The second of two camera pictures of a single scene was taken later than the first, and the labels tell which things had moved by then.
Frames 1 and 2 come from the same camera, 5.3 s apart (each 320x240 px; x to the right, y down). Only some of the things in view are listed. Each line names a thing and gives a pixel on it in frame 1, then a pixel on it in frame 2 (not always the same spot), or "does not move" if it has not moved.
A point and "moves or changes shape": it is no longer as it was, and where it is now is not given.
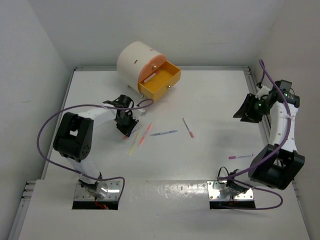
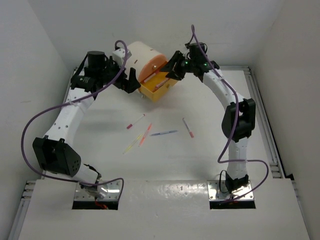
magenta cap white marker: (136, 129) moves or changes shape
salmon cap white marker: (190, 132) does not move
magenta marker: (231, 157) moves or changes shape
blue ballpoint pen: (162, 133) does not move
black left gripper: (127, 130) -> (127, 85)
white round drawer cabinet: (144, 68) does not move
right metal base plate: (214, 187) does not move
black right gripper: (246, 108) -> (175, 74)
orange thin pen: (143, 137) does not move
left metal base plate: (113, 188) does not move
